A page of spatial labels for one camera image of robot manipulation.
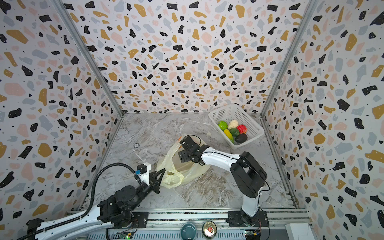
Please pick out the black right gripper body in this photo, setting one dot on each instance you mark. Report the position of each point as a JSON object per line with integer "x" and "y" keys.
{"x": 189, "y": 149}

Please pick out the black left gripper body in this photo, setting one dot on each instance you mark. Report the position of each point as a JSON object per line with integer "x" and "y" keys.
{"x": 142, "y": 190}

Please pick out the yellow plastic bag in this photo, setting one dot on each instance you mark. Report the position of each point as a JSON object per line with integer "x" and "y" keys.
{"x": 178, "y": 173}

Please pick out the green yellow mango fruit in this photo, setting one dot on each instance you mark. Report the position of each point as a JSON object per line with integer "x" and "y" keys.
{"x": 229, "y": 135}

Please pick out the bright green round fruit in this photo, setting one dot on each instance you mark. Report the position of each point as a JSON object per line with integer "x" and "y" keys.
{"x": 222, "y": 125}

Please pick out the dark green fruit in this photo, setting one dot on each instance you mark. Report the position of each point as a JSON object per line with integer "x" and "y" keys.
{"x": 235, "y": 132}

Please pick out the beige pear fruit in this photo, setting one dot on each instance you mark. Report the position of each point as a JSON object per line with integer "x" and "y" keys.
{"x": 233, "y": 124}

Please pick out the dark avocado fruit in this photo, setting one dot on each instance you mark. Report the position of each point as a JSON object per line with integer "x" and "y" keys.
{"x": 241, "y": 138}

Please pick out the red apple fruit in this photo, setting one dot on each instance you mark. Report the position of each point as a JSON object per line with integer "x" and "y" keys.
{"x": 242, "y": 129}

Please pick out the white plastic mesh basket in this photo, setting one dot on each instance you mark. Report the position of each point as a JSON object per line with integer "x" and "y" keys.
{"x": 234, "y": 112}

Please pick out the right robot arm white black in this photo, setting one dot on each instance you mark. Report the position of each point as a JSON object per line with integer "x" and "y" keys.
{"x": 248, "y": 174}

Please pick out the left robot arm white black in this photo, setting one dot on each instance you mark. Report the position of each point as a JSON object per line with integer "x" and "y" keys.
{"x": 115, "y": 212}

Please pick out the left green circuit board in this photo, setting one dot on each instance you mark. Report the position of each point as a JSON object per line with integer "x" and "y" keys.
{"x": 125, "y": 235}

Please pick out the green circuit board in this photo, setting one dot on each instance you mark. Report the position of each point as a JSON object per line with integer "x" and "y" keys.
{"x": 125, "y": 235}
{"x": 253, "y": 235}

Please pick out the teal round cup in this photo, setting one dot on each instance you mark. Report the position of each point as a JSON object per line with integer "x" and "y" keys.
{"x": 188, "y": 232}

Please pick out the metal drink can top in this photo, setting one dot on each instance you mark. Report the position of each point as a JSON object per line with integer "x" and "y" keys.
{"x": 209, "y": 230}

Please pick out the right green circuit board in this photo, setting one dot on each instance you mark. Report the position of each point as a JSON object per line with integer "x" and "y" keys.
{"x": 253, "y": 235}

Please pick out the white box corner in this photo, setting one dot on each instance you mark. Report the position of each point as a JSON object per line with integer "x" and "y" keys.
{"x": 300, "y": 231}

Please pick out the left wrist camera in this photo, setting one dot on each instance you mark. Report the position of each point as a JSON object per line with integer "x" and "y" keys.
{"x": 143, "y": 172}

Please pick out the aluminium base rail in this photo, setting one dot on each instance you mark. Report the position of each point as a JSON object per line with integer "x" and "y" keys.
{"x": 165, "y": 224}

